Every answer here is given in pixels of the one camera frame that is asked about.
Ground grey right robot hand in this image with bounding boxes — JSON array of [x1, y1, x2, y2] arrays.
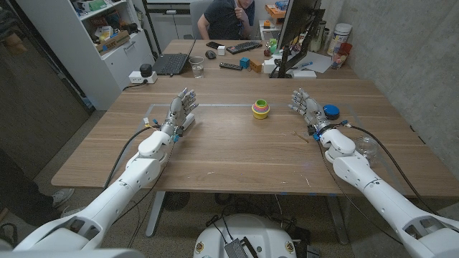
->
[[288, 87, 333, 135]]

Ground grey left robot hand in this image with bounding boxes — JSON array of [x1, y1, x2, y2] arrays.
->
[[160, 87, 199, 137]]

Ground blue round button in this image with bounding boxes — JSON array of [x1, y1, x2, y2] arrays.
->
[[322, 104, 341, 121]]

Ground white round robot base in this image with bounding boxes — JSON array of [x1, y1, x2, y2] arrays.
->
[[192, 214, 298, 258]]

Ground small brass wrench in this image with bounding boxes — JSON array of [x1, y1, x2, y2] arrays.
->
[[290, 130, 310, 144]]

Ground colourful stacked cups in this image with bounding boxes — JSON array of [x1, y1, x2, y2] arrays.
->
[[251, 99, 271, 120]]

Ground flat white box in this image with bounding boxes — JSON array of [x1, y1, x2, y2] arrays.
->
[[292, 70, 318, 80]]

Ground white paper sheet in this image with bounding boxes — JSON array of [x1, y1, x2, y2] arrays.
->
[[288, 51, 333, 75]]

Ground clear drinking glass with water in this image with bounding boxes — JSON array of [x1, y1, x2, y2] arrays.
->
[[188, 56, 205, 80]]

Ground black laptop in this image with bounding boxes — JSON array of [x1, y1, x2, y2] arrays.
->
[[152, 37, 197, 76]]

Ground black monitor stand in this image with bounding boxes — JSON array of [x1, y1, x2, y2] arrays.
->
[[269, 9, 326, 79]]

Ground white power strip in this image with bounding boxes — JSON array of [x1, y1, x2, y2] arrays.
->
[[128, 70, 158, 85]]

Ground white canister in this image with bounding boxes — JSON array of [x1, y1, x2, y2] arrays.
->
[[326, 22, 353, 57]]

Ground black round fan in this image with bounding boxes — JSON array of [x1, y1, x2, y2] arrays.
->
[[163, 191, 191, 211]]

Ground small white shelf unit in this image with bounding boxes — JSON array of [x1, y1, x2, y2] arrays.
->
[[258, 19, 284, 41]]

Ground black keyboard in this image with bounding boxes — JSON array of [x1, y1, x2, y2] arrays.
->
[[225, 40, 263, 55]]

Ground cardboard box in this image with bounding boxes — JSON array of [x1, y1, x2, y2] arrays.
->
[[95, 29, 131, 54]]

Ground black monitor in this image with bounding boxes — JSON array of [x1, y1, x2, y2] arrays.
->
[[276, 0, 323, 51]]

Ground white shelf cabinet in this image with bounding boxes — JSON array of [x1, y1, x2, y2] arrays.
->
[[16, 0, 156, 111]]

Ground grey office chair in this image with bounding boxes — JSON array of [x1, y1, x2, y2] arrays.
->
[[189, 0, 214, 39]]

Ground seated person in dark shirt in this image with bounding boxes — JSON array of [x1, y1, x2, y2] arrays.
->
[[197, 0, 256, 40]]

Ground grey table leg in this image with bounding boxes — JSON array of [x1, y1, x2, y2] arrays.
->
[[145, 191, 166, 238], [325, 195, 349, 246]]

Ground orange box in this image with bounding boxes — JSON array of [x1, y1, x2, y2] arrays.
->
[[264, 3, 288, 19]]

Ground grey heat sink module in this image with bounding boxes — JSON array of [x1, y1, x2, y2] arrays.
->
[[224, 238, 250, 258]]

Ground standing person with grey shoes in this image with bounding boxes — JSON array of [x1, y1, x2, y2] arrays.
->
[[0, 146, 87, 227]]

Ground black power cord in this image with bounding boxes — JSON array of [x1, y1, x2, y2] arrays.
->
[[123, 79, 148, 91]]

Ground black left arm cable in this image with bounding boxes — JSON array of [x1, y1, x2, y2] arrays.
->
[[103, 125, 158, 191]]

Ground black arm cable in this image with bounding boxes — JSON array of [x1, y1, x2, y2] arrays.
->
[[103, 125, 158, 191], [340, 120, 438, 216]]

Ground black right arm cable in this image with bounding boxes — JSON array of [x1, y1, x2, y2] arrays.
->
[[340, 120, 438, 216]]

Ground black strap loop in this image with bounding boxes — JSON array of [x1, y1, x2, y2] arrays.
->
[[0, 222, 19, 250]]

